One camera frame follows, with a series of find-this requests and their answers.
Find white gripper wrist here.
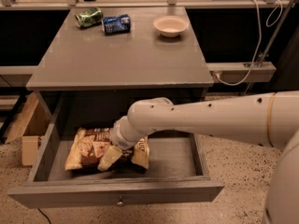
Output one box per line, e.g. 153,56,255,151
97,116,154,172

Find brown sea salt chip bag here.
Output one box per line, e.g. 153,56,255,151
64,128,150,171

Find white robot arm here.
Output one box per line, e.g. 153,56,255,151
98,91,299,224

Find open grey top drawer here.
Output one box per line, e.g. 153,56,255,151
7,91,224,208

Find grey cabinet with counter top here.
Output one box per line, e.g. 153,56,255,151
26,7,213,128

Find cardboard box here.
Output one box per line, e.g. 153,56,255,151
6,93,50,166

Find blue soda can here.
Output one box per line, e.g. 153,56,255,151
102,14,131,35

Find crushed green soda can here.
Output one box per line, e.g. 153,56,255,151
75,7,103,28

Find white paper bowl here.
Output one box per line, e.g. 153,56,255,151
153,16,189,38

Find black floor cable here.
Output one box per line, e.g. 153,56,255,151
37,208,52,224

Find grey metal rail frame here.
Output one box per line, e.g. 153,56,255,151
0,0,299,86

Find white cable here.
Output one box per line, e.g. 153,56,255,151
213,0,284,87

